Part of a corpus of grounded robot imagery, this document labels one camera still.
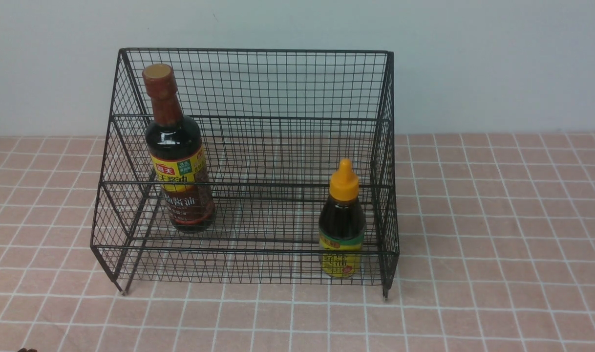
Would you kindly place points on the orange cap seasoning bottle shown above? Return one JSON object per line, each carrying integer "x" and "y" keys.
{"x": 342, "y": 224}

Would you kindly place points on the black wire shelf rack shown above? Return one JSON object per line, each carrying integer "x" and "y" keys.
{"x": 275, "y": 124}

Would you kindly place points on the dark soy sauce bottle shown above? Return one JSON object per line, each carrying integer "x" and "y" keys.
{"x": 178, "y": 156}

